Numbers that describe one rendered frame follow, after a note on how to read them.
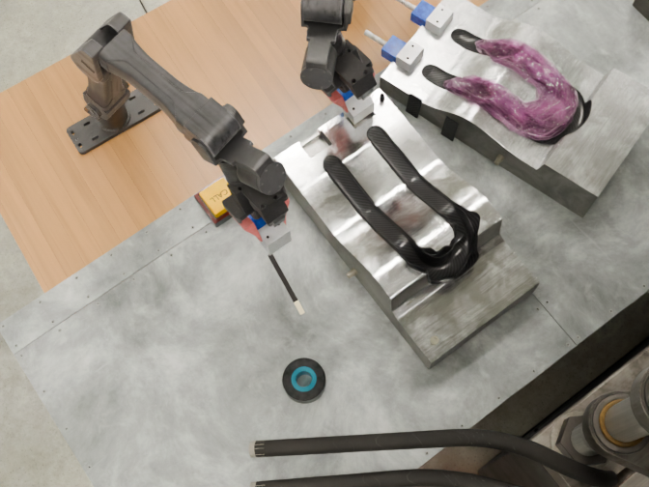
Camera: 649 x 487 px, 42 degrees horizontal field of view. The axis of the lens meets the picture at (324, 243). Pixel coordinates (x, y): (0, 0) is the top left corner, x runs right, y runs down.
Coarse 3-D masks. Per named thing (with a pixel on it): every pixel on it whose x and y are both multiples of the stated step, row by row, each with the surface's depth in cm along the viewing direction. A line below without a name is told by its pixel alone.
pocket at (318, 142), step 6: (318, 132) 169; (312, 138) 169; (318, 138) 170; (324, 138) 169; (300, 144) 169; (306, 144) 169; (312, 144) 170; (318, 144) 170; (324, 144) 170; (330, 144) 168; (306, 150) 170; (312, 150) 169; (318, 150) 169; (312, 156) 169
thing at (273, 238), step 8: (248, 216) 156; (256, 224) 155; (264, 224) 155; (280, 224) 154; (264, 232) 153; (272, 232) 153; (280, 232) 153; (288, 232) 153; (264, 240) 153; (272, 240) 153; (280, 240) 154; (288, 240) 157; (272, 248) 155
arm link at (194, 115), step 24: (120, 24) 135; (96, 48) 134; (120, 48) 135; (96, 72) 139; (120, 72) 136; (144, 72) 134; (168, 72) 135; (168, 96) 134; (192, 96) 135; (192, 120) 134; (216, 120) 134; (216, 144) 134
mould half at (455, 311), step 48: (384, 96) 170; (336, 144) 167; (336, 192) 164; (384, 192) 164; (336, 240) 162; (432, 240) 155; (480, 240) 158; (384, 288) 152; (432, 288) 159; (480, 288) 159; (528, 288) 159
